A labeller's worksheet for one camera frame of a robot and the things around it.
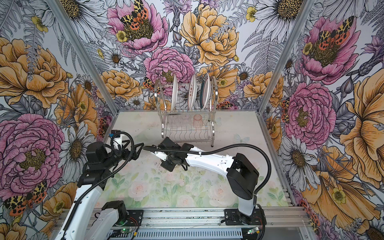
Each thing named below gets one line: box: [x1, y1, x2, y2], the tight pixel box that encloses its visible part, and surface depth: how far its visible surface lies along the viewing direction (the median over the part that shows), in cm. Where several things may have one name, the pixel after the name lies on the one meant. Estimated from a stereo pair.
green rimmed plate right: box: [200, 72, 210, 110], surface depth 90 cm
